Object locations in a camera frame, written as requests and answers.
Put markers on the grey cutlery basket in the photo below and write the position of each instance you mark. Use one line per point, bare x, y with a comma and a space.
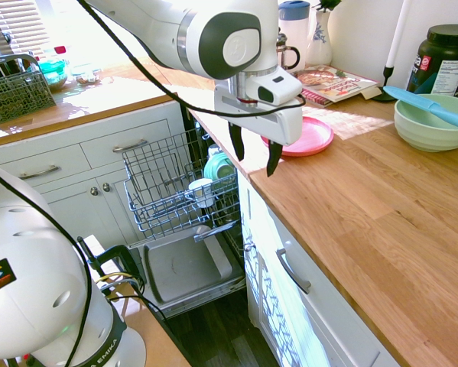
18, 95

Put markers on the glass French press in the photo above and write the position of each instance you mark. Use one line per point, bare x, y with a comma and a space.
286, 57

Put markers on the glass container with green lid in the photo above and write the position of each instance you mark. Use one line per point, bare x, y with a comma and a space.
54, 74

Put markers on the green plant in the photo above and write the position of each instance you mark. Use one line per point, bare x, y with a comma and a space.
328, 4

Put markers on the white window blinds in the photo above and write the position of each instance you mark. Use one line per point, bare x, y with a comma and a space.
10, 19

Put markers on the white cabinet with round knobs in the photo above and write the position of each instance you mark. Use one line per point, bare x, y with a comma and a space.
60, 153

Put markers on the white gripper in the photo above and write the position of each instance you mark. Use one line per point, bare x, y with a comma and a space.
282, 124

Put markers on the pink plate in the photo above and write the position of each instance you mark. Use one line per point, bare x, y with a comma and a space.
314, 134

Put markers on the cookbook with food cover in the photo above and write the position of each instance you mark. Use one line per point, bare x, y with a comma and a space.
339, 82

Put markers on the round metal cabinet knob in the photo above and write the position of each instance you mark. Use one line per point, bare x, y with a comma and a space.
248, 247
94, 191
106, 187

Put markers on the clear glass container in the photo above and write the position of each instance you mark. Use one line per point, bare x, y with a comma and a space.
86, 74

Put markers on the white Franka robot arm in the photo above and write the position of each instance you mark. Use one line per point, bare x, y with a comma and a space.
167, 26

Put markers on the black protein powder jar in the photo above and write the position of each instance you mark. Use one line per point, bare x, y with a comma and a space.
435, 49

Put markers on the white cup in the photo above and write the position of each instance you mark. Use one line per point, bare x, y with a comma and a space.
200, 191

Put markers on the pale green ribbed bowl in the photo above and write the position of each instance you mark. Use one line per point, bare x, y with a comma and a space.
423, 132

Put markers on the white vase with blue flowers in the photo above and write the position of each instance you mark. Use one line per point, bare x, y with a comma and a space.
319, 46

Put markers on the blue spatula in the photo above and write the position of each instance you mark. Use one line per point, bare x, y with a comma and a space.
423, 102

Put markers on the black candle holder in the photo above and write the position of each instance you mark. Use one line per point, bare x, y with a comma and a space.
388, 76

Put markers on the white cabinet beside dishwasher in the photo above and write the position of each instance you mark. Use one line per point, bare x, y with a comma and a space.
328, 325

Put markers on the bottle with red cap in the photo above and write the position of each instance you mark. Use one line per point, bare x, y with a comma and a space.
59, 51

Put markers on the dark metal C clamp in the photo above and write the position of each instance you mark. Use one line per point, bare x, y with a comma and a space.
114, 252

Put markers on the white candle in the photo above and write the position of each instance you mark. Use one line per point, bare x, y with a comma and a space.
398, 30

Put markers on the stainless dishwasher door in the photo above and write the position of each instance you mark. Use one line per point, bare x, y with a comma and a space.
182, 267

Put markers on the white pitcher with blue lid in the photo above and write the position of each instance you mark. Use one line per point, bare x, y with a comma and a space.
295, 30

